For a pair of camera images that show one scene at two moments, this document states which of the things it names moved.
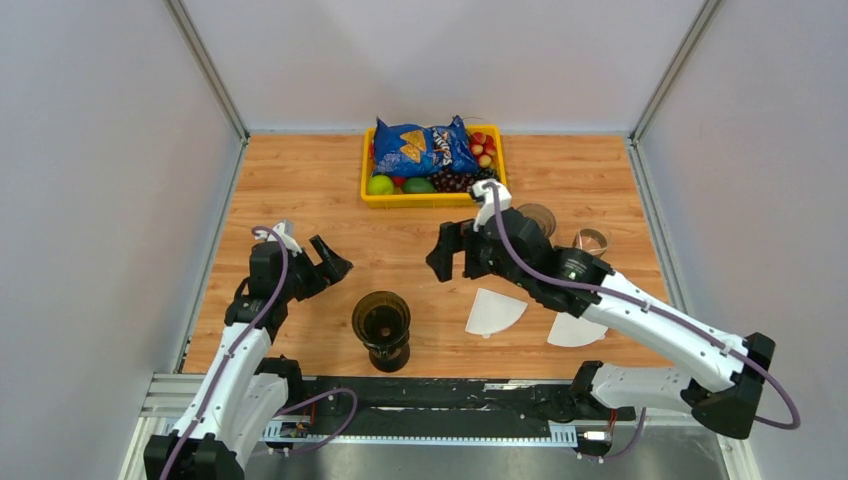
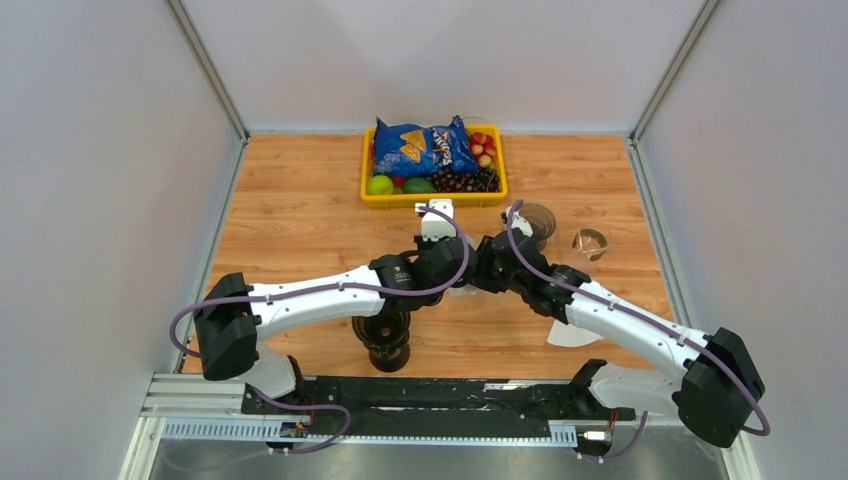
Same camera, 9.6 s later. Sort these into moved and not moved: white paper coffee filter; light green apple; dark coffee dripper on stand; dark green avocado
Moved: white paper coffee filter
Not moved: light green apple; dark green avocado; dark coffee dripper on stand
